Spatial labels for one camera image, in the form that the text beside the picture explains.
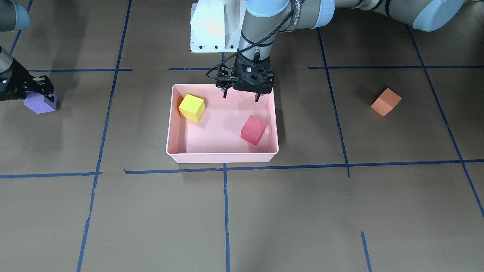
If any pink plastic bin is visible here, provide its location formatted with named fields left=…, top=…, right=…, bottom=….
left=166, top=84, right=279, bottom=164

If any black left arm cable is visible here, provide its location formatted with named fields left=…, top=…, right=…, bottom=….
left=205, top=0, right=303, bottom=80

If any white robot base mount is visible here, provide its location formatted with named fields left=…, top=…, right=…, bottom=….
left=190, top=0, right=262, bottom=53

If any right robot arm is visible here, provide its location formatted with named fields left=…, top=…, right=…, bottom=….
left=0, top=0, right=55, bottom=102

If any purple foam block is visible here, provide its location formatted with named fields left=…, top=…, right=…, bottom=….
left=24, top=92, right=57, bottom=114

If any brown paper table cover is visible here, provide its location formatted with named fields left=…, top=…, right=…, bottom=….
left=1, top=0, right=483, bottom=272

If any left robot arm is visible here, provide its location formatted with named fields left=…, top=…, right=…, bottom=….
left=213, top=0, right=464, bottom=102

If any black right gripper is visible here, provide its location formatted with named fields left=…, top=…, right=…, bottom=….
left=0, top=57, right=55, bottom=103

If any yellow foam block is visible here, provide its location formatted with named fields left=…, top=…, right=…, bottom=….
left=178, top=94, right=205, bottom=123

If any orange foam block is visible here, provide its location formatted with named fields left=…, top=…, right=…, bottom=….
left=371, top=88, right=402, bottom=117

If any red foam block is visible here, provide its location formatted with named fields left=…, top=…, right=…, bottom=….
left=240, top=115, right=267, bottom=146

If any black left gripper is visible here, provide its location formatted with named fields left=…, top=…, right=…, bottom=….
left=216, top=57, right=274, bottom=103

